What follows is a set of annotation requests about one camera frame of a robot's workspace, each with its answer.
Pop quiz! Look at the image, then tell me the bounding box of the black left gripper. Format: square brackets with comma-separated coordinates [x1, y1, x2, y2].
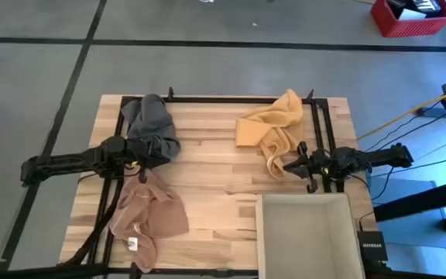
[124, 136, 172, 184]

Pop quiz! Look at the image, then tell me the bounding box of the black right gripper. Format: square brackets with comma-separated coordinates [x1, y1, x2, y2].
[283, 141, 341, 194]

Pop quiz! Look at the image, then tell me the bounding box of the dark grey towel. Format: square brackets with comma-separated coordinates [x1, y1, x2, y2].
[120, 93, 182, 162]

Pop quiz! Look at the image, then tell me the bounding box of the yellow towel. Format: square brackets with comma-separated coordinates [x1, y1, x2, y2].
[235, 88, 306, 181]

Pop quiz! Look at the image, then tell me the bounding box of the pink towel with white label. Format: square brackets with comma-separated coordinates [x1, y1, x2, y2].
[108, 169, 190, 274]

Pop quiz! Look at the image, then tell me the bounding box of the beige fabric storage box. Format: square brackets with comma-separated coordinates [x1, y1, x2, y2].
[254, 193, 365, 279]

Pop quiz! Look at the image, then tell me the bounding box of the black diagonal beam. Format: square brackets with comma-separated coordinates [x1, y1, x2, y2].
[373, 176, 446, 222]

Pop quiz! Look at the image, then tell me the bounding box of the red plastic crate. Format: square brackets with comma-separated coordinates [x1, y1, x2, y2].
[370, 0, 446, 39]

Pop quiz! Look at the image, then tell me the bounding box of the white box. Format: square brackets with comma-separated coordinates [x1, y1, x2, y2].
[398, 8, 428, 21]

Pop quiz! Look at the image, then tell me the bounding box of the black metal rig frame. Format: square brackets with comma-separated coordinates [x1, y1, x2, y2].
[0, 86, 393, 279]

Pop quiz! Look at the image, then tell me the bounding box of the black cable sleeve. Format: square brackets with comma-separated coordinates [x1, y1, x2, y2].
[62, 178, 125, 267]

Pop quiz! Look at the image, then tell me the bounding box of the black Netgear network switch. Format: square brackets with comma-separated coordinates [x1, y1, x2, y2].
[356, 230, 389, 263]

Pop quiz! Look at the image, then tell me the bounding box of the black floor cable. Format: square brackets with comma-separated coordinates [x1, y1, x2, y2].
[369, 155, 446, 179]
[364, 101, 446, 153]

